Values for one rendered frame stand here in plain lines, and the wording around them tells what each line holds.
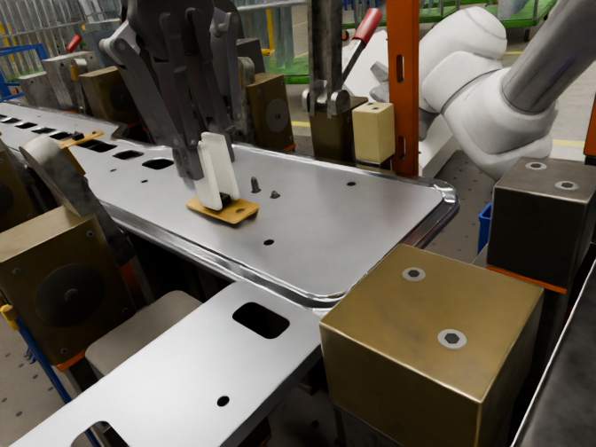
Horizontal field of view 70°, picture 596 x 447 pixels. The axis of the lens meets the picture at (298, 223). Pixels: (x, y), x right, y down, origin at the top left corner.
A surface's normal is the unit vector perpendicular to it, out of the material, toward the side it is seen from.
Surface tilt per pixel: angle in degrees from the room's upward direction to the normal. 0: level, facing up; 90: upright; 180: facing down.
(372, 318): 0
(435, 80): 81
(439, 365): 0
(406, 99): 90
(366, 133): 90
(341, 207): 0
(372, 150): 90
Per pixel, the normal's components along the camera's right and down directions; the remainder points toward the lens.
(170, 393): -0.14, -0.85
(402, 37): -0.65, 0.47
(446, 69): -0.68, 0.20
